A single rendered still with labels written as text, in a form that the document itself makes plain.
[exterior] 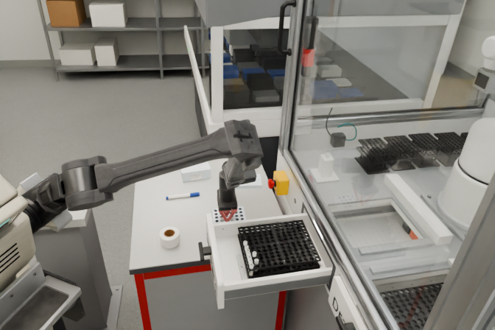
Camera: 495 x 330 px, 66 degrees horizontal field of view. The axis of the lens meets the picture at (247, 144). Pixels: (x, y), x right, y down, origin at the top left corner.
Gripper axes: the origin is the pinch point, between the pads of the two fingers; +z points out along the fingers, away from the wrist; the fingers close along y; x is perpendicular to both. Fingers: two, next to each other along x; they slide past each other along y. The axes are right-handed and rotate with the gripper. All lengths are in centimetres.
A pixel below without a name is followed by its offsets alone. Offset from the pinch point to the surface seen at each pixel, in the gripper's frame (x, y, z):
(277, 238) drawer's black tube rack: -13.8, -21.1, -8.6
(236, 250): -1.0, -18.9, -2.2
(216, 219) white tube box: 3.9, 1.0, 1.7
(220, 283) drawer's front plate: 5.8, -38.3, -11.4
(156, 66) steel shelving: 49, 345, 68
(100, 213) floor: 75, 102, 82
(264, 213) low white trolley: -15.8, 6.3, 5.5
